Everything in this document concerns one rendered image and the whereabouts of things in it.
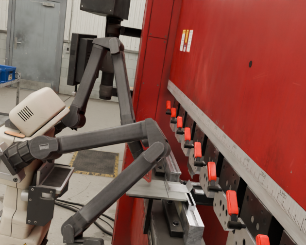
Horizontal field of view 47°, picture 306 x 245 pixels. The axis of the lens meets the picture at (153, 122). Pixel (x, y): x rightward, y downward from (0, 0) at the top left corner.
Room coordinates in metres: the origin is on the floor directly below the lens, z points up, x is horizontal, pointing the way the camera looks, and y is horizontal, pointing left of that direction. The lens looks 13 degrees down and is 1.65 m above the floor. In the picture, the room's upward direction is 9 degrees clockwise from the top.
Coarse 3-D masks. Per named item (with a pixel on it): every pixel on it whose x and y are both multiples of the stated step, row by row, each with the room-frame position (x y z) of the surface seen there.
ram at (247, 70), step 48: (192, 0) 1.97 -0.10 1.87; (240, 0) 1.15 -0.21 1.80; (288, 0) 0.82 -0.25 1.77; (192, 48) 1.75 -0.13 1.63; (240, 48) 1.06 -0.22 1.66; (288, 48) 0.77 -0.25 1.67; (192, 96) 1.56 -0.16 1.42; (240, 96) 0.98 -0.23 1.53; (288, 96) 0.72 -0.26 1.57; (240, 144) 0.91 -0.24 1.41; (288, 144) 0.67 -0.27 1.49; (288, 192) 0.63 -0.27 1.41
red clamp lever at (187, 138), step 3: (186, 129) 1.40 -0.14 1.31; (189, 129) 1.41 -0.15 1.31; (186, 132) 1.39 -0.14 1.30; (189, 132) 1.40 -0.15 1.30; (186, 135) 1.38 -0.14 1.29; (189, 135) 1.38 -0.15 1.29; (186, 138) 1.37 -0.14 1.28; (189, 138) 1.37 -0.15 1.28; (186, 141) 1.37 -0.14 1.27; (186, 144) 1.35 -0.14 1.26; (189, 144) 1.35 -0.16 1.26; (186, 147) 1.34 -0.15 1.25; (189, 147) 1.35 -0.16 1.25; (192, 147) 1.35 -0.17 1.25
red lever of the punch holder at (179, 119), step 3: (177, 117) 1.61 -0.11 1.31; (180, 117) 1.61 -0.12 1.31; (177, 120) 1.60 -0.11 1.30; (180, 120) 1.59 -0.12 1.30; (177, 123) 1.58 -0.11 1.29; (180, 123) 1.58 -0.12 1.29; (177, 126) 1.57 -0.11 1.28; (180, 126) 1.57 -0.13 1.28; (180, 129) 1.56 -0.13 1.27; (177, 132) 1.54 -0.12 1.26; (180, 132) 1.54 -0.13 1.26; (183, 132) 1.55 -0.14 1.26
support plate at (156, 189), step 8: (136, 184) 1.49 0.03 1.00; (144, 184) 1.51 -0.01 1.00; (152, 184) 1.52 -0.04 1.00; (160, 184) 1.54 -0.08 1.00; (128, 192) 1.39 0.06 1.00; (136, 192) 1.41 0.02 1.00; (144, 192) 1.42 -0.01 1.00; (152, 192) 1.43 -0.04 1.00; (160, 192) 1.45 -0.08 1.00; (176, 192) 1.47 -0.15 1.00; (176, 200) 1.41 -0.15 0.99; (184, 200) 1.42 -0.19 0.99
